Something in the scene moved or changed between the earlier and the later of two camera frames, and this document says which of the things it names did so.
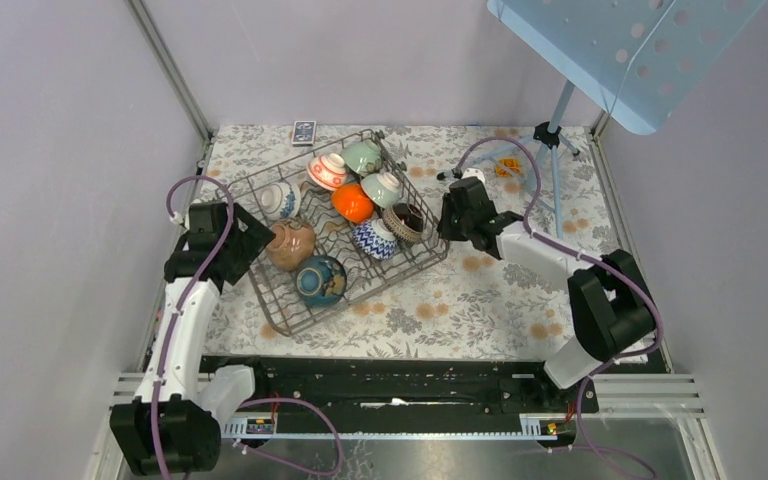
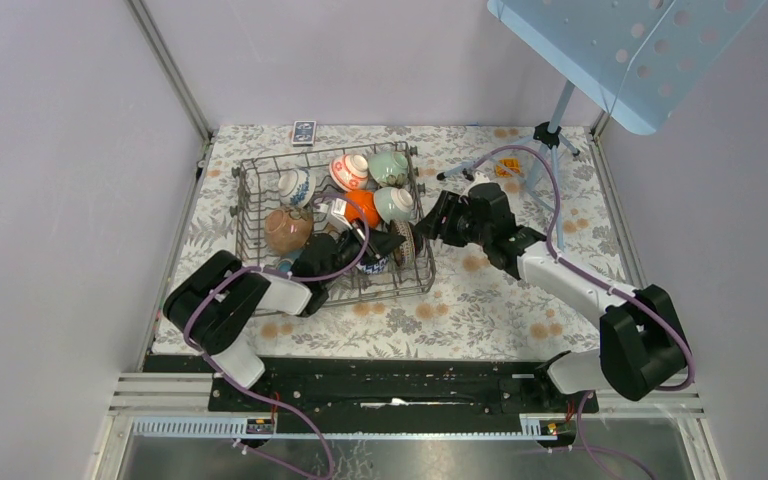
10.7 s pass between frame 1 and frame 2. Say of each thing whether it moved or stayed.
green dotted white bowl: moved
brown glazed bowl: moved
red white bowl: moved
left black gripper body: moved
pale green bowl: moved
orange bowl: stayed
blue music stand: stayed
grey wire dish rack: moved
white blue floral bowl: moved
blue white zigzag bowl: moved
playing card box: stayed
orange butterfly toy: stayed
